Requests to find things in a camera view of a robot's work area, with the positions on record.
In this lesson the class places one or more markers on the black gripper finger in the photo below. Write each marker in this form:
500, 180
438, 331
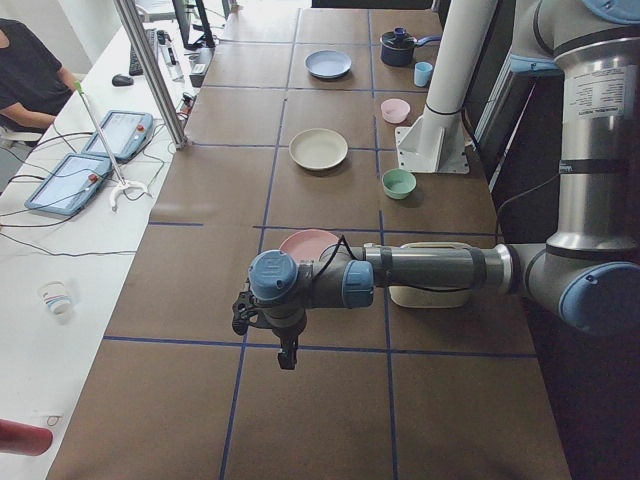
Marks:
287, 355

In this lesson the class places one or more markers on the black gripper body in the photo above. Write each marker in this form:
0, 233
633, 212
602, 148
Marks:
286, 335

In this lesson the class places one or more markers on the pink plate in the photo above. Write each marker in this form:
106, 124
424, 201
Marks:
308, 245

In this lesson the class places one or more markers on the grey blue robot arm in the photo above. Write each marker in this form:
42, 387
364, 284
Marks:
584, 272

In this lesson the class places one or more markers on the cream plate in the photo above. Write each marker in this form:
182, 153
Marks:
318, 149

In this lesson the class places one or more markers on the green bowl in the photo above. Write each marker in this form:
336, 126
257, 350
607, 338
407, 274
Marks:
398, 183

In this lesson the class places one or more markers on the paper cup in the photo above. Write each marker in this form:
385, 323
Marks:
56, 298

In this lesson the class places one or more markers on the brown table mat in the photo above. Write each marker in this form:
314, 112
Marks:
377, 393

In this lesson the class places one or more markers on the far teach pendant tablet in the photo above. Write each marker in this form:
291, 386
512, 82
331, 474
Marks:
126, 133

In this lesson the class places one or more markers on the teach pendant tablet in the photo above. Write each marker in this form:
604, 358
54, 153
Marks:
70, 186
126, 133

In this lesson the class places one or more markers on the near teach pendant tablet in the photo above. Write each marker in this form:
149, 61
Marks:
70, 186

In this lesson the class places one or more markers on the pink bowl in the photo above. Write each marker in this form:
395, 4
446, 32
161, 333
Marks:
395, 110

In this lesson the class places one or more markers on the blue plate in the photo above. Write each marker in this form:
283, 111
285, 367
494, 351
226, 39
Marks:
328, 64

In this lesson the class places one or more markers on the black computer mouse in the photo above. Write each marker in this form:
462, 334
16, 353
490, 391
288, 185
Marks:
122, 80

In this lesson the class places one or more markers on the black keyboard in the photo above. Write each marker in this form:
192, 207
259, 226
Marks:
135, 66

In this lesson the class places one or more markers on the red cylinder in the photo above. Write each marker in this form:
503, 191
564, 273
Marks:
24, 439

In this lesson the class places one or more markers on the black monitor stand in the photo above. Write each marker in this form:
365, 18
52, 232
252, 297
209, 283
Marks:
194, 26

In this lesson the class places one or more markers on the light blue cup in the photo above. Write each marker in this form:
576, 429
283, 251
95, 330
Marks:
422, 74

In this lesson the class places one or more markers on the dark blue pot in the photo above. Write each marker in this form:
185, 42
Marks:
397, 46

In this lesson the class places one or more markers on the seated person black shirt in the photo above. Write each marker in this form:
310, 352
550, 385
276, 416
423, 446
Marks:
35, 86

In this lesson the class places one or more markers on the white mounting post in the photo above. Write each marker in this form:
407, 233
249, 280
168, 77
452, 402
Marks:
435, 143

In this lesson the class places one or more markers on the aluminium frame post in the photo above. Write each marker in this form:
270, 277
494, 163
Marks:
135, 31

